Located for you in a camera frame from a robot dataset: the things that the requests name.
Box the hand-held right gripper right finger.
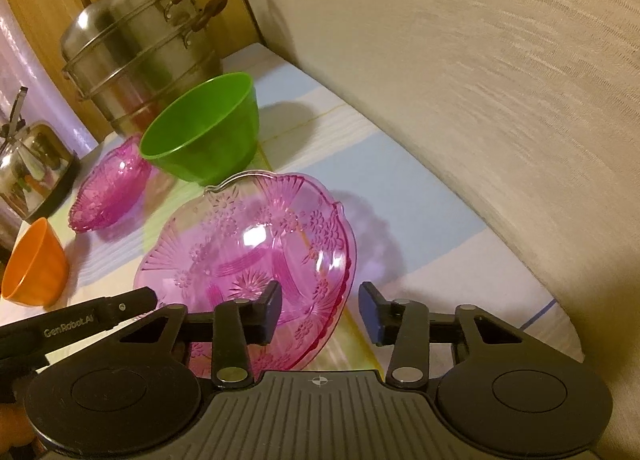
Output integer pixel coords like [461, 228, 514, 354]
[358, 281, 536, 389]

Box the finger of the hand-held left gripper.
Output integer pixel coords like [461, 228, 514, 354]
[102, 288, 158, 329]

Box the orange plastic bowl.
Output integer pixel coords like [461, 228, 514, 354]
[1, 217, 70, 307]

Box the pink transparent plate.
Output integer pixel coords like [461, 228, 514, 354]
[133, 170, 359, 373]
[68, 135, 152, 233]

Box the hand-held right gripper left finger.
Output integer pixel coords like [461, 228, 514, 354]
[111, 281, 284, 389]

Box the stainless steel kettle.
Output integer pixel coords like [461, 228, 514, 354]
[0, 86, 81, 222]

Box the checked pastel tablecloth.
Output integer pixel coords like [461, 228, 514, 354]
[0, 42, 587, 391]

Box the pale purple curtain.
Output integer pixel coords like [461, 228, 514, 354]
[0, 0, 101, 153]

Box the person's left hand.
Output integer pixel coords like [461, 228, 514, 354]
[0, 402, 33, 448]

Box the stainless steel steamer pot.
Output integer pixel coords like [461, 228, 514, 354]
[61, 0, 229, 139]

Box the green plastic bowl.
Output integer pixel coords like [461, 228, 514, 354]
[140, 71, 260, 186]

